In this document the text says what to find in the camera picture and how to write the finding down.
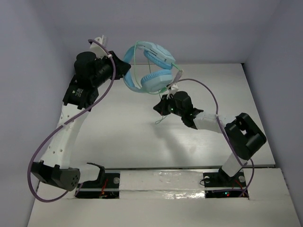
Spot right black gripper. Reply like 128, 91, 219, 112
155, 94, 185, 117

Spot green headphone cable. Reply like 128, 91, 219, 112
131, 40, 185, 125

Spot light blue headphones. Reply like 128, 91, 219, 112
123, 41, 176, 94

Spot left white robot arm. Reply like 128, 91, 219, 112
28, 51, 131, 192

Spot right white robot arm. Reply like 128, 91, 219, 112
153, 91, 267, 186

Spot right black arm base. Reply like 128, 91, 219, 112
199, 168, 249, 198

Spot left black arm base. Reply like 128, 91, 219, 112
74, 163, 120, 199

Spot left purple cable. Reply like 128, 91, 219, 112
27, 38, 117, 203

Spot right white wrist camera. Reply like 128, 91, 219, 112
167, 83, 179, 99

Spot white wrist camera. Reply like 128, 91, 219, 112
167, 83, 179, 99
88, 35, 112, 59

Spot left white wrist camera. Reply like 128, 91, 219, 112
88, 35, 112, 59

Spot silver taped mounting rail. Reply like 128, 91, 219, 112
75, 167, 250, 201

